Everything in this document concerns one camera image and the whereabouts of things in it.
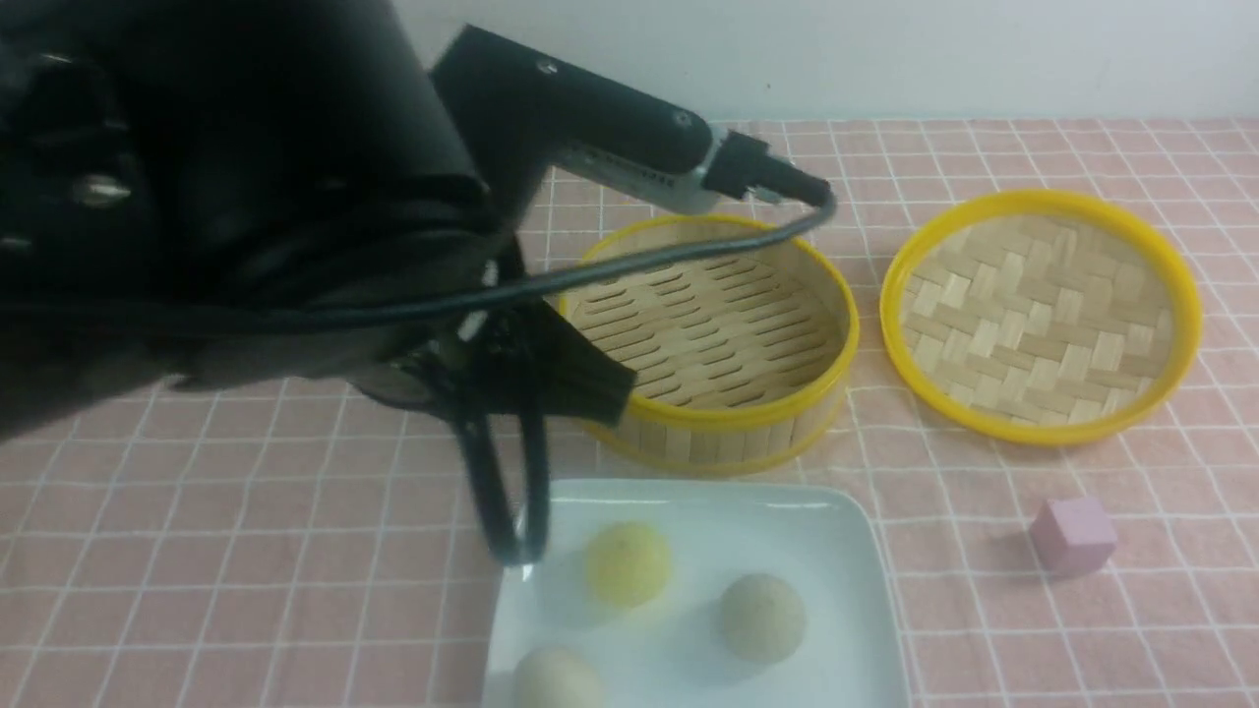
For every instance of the greyish steamed bun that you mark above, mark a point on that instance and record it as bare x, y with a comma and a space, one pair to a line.
762, 619

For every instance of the yellow steamed bun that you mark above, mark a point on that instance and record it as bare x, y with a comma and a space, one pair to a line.
628, 565

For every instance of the pink checked tablecloth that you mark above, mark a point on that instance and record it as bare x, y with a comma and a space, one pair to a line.
295, 544

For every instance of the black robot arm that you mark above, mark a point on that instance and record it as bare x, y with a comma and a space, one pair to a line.
215, 194

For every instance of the white steamed bun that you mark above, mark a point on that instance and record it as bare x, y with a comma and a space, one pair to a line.
556, 677

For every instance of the pink cube block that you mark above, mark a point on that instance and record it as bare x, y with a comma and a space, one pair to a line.
1073, 536

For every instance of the white square plate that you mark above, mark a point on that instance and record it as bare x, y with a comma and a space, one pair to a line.
669, 653

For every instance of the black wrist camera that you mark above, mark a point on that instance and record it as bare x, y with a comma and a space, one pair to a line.
590, 118

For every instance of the yellow rimmed bamboo steamer lid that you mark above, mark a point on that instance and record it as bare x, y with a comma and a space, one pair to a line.
1041, 317

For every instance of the yellow rimmed bamboo steamer basket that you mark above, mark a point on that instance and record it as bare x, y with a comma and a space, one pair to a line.
740, 362

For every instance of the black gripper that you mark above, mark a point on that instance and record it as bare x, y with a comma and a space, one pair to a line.
467, 337

